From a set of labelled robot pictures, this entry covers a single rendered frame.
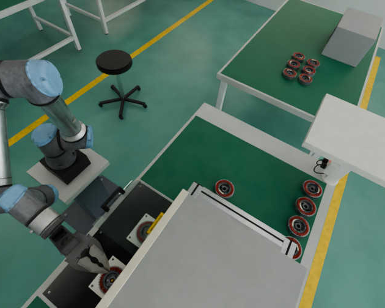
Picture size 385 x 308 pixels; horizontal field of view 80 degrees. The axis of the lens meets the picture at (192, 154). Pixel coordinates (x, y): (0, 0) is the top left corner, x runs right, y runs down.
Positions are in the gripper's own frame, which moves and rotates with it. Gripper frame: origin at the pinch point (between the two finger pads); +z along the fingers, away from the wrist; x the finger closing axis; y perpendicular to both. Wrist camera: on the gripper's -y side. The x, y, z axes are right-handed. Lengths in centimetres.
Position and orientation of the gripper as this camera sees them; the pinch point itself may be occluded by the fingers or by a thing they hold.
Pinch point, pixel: (106, 269)
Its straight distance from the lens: 79.3
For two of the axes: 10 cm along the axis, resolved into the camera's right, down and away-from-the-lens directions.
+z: 7.3, 6.7, 1.3
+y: -4.2, 2.9, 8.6
